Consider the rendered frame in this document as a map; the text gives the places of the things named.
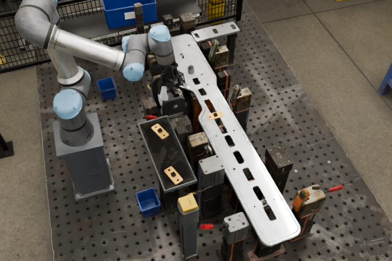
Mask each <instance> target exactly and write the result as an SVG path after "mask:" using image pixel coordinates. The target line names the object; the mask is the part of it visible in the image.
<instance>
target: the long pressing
mask: <svg viewBox="0 0 392 261"><path fill-rule="evenodd" d="M171 42H172V46H173V50H174V55H175V60H176V63H178V67H177V70H179V71H180V72H183V73H184V77H185V82H186V83H188V84H189V85H187V88H185V87H183V86H178V87H179V88H180V89H183V90H187V91H190V92H192V93H193V94H194V95H195V98H196V99H197V101H198V103H199V105H200V107H201V108H202V111H201V113H200V114H199V116H198V123H199V125H200V127H201V129H202V131H203V132H205V134H206V136H207V138H208V140H209V144H210V146H211V148H212V150H213V152H214V154H215V155H219V157H220V158H221V160H222V162H223V164H224V166H225V175H226V177H227V179H228V181H229V183H230V185H231V187H232V189H233V191H234V193H235V195H236V196H237V198H238V200H239V202H240V204H241V206H242V208H243V210H244V212H245V214H246V216H247V218H248V220H249V222H250V224H251V226H252V228H253V230H254V232H255V233H256V235H257V237H258V239H259V241H260V242H261V243H262V244H263V245H264V246H267V247H271V246H274V245H277V244H280V243H282V242H285V241H287V240H290V239H292V238H295V237H297V236H298V235H299V234H300V233H301V226H300V224H299V222H298V221H297V219H296V217H295V215H294V214H293V212H292V211H291V209H290V207H289V206H288V204H287V202H286V200H285V199H284V197H283V196H282V194H281V192H280V190H279V189H278V187H277V185H276V184H275V182H274V180H273V179H272V177H271V176H270V174H269V172H268V170H267V169H266V167H265V165H264V163H263V162H262V160H261V159H260V157H259V155H258V154H257V152H256V150H255V148H254V147H253V145H252V144H251V142H250V140H249V138H248V137H247V135H246V133H245V132H244V130H243V128H242V127H241V125H240V124H239V122H238V120H237V118H236V117H235V115H234V113H233V111H232V110H231V108H230V107H229V105H228V103H227V102H226V100H225V98H224V96H223V95H222V93H221V91H220V90H219V88H218V86H217V77H216V74H215V73H214V71H213V70H212V68H211V66H210V65H209V63H208V61H207V60H206V58H205V57H204V55H203V53H202V52H201V50H200V48H199V46H198V45H197V43H196V42H195V40H194V39H193V37H192V35H190V34H182V35H179V36H174V37H171ZM189 45H190V46H189ZM181 54H182V55H181ZM183 56H184V58H183ZM190 65H193V66H194V73H193V74H189V72H188V67H189V66H190ZM201 74H202V75H201ZM195 78H197V79H198V80H199V82H200V84H195V83H194V82H193V79H195ZM207 84H208V85H207ZM199 89H204V91H205V92H206V95H205V96H202V95H200V93H199V91H198V90H199ZM205 100H210V102H211V103H212V105H213V107H214V109H215V111H216V112H217V111H222V112H223V113H224V116H223V117H219V118H220V120H221V121H222V123H223V124H224V126H225V128H226V130H227V133H225V134H222V132H221V130H220V129H219V127H218V125H217V124H216V122H215V119H212V120H209V119H208V117H207V115H208V114H211V113H210V111H209V109H208V107H207V105H206V103H205ZM233 130H235V131H233ZM227 135H229V136H230V137H231V139H232V140H233V143H234V144H235V146H233V147H229V145H228V143H227V141H226V140H225V136H227ZM236 151H238V152H239V153H240V155H241V157H242V158H243V160H244V163H242V164H239V163H238V162H237V160H236V158H235V156H234V154H233V153H234V152H236ZM234 168H235V170H234ZM245 168H248V169H249V171H250V172H251V174H252V176H253V178H254V180H253V181H251V182H249V181H248V180H247V178H246V176H245V174H244V172H243V169H245ZM255 186H258V187H259V189H260V190H261V192H262V194H263V195H264V197H265V199H266V200H267V204H266V205H265V206H269V207H270V208H271V210H272V212H273V213H274V215H275V217H276V220H274V221H270V220H269V218H268V216H267V214H266V212H265V211H264V209H263V207H264V206H263V204H262V203H261V202H262V200H258V198H257V196H256V194H255V193H254V191H253V187H255ZM273 199H275V200H273ZM254 206H255V207H254Z"/></svg>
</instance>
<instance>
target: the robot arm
mask: <svg viewBox="0 0 392 261"><path fill-rule="evenodd" d="M57 5H58V4H57V0H23V1H22V3H21V4H20V6H19V9H18V11H17V12H16V15H15V26H16V28H17V30H18V32H19V33H20V35H21V36H22V37H23V38H25V39H26V40H27V41H28V42H30V43H32V44H34V45H36V46H38V47H40V48H43V49H45V50H47V52H48V54H49V56H50V58H51V60H52V62H53V64H54V66H55V68H56V70H57V72H58V75H57V80H58V82H59V84H60V86H61V91H60V92H59V93H57V95H56V96H55V97H54V100H53V106H54V111H55V113H56V115H57V118H58V120H59V124H60V125H61V126H60V132H59V135H60V137H61V140H62V142H63V143H65V144H66V145H68V146H72V147H78V146H82V145H84V144H86V143H88V142H89V141H90V140H91V139H92V137H93V135H94V133H95V130H94V127H93V124H92V123H91V122H90V121H89V120H88V119H87V117H86V114H85V105H86V100H87V97H88V92H89V88H90V81H91V79H90V75H89V74H88V72H87V71H86V70H83V68H81V67H80V66H77V64H76V62H75V60H74V58H73V56H76V57H79V58H82V59H85V60H88V61H91V62H94V63H97V64H100V65H103V66H106V67H109V68H112V69H115V70H119V71H121V72H123V75H124V77H125V78H126V79H127V80H129V81H132V82H134V81H138V80H139V79H141V78H142V76H143V72H144V69H145V67H144V64H145V56H146V52H152V51H154V52H155V54H156V58H157V62H158V64H156V65H155V66H154V67H153V68H152V69H153V71H154V73H156V72H157V73H158V72H161V71H162V74H160V75H161V76H160V79H159V82H158V84H157V93H158V99H159V103H160V105H162V103H163V100H165V101H167V100H168V95H167V93H166V92H167V87H166V86H165V84H166V85H168V86H169V87H170V90H172V91H174V88H175V87H178V86H183V87H185V88H187V85H189V84H188V83H186V81H185V77H184V73H183V72H180V71H179V70H177V67H178V66H179V65H178V63H176V60H175V55H174V50H173V46H172V41H171V35H170V33H169V29H168V28H167V27H166V26H164V25H157V26H154V27H152V28H151V29H150V33H146V34H137V35H130V36H125V37H123V39H122V49H123V51H121V50H118V49H115V48H113V47H109V46H107V45H104V44H101V43H98V42H95V41H92V40H90V39H87V38H84V37H81V36H78V35H76V34H72V33H70V32H67V31H64V30H61V29H60V27H59V25H60V23H61V19H60V17H59V14H58V12H57V10H56V7H57ZM182 76H183V78H182Z"/></svg>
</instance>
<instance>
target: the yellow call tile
mask: <svg viewBox="0 0 392 261"><path fill-rule="evenodd" d="M178 201H179V204H180V206H181V208H182V211H183V213H184V212H187V211H189V210H192V209H196V208H197V207H198V206H197V204H196V201H195V199H194V197H193V195H192V194H190V195H187V196H184V197H181V198H179V199H178Z"/></svg>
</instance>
